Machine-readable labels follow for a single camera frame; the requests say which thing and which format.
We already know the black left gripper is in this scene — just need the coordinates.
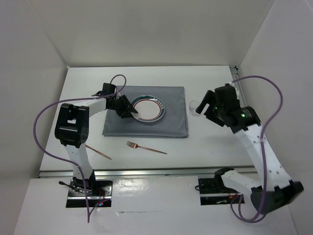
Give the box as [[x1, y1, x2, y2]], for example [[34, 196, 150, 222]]
[[109, 94, 137, 118]]

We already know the white plate green red rim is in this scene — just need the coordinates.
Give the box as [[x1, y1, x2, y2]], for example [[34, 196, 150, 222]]
[[131, 95, 166, 123]]

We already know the grey cloth placemat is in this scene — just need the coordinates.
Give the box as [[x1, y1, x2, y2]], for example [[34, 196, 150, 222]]
[[102, 86, 188, 138]]

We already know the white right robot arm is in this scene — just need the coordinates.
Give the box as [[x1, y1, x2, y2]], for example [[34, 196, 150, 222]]
[[196, 84, 304, 215]]

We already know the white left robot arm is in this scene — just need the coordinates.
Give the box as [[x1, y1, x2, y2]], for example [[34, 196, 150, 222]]
[[54, 83, 138, 195]]

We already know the clear plastic cup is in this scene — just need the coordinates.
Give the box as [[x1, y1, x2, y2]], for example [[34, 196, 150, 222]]
[[189, 100, 201, 117]]

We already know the copper fork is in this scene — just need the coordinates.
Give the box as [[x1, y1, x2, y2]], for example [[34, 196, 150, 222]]
[[126, 141, 167, 155]]

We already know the copper knife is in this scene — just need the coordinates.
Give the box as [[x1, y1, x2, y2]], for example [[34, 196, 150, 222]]
[[86, 144, 112, 160]]

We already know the aluminium right side rail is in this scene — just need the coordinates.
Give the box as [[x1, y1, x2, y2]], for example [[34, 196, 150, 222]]
[[229, 65, 267, 167]]

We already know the aluminium rail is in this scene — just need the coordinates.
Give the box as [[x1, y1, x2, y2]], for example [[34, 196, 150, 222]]
[[38, 165, 269, 178], [229, 65, 267, 167]]

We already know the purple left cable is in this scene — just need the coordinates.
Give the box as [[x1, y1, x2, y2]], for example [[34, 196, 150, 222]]
[[33, 74, 127, 224]]

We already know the purple cable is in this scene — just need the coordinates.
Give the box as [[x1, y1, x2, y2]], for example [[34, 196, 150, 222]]
[[230, 75, 284, 223], [33, 74, 127, 224]]

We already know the aluminium front rail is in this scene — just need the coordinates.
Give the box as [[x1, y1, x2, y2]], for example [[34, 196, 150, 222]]
[[38, 165, 269, 178]]

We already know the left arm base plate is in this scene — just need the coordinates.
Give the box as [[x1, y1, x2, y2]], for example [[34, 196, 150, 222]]
[[58, 180, 113, 208]]

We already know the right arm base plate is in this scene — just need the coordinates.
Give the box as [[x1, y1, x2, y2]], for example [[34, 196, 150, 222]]
[[195, 178, 240, 206]]

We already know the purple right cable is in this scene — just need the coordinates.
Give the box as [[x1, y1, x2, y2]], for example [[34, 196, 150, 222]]
[[230, 75, 284, 223]]

